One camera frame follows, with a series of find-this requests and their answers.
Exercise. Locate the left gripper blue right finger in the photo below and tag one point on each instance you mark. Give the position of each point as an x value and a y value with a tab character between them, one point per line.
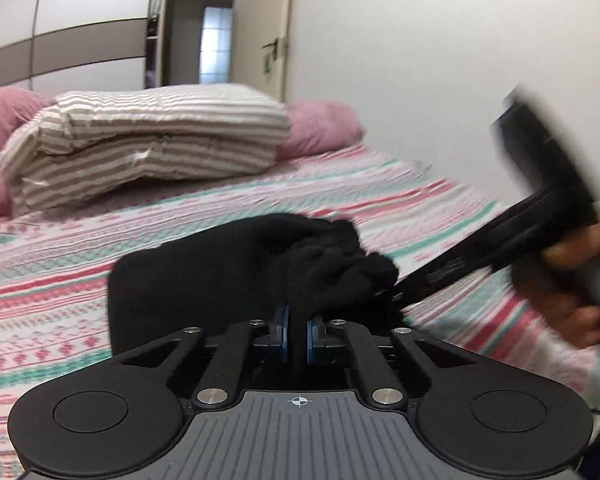
315	335

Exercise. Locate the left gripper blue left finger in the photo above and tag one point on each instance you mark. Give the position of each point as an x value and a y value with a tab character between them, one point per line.
279	333

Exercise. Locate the black pants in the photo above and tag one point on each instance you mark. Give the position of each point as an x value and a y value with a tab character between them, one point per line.
248	269

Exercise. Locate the cream bedroom door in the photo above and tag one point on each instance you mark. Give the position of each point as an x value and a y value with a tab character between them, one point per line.
257	22

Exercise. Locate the person's right hand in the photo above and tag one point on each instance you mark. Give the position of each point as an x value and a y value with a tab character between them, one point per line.
552	287

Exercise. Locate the mauve pink duvet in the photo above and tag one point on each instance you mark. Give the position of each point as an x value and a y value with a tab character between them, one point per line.
316	127

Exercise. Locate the patterned bed sheet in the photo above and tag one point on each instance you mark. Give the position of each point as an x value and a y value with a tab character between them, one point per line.
53	266

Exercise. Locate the beige striped folded quilt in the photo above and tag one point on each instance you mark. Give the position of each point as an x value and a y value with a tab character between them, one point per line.
88	143

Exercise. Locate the white and taupe wardrobe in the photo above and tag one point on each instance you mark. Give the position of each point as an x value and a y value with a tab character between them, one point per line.
52	46

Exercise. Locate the black door handle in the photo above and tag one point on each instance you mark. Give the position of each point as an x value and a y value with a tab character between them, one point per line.
273	51

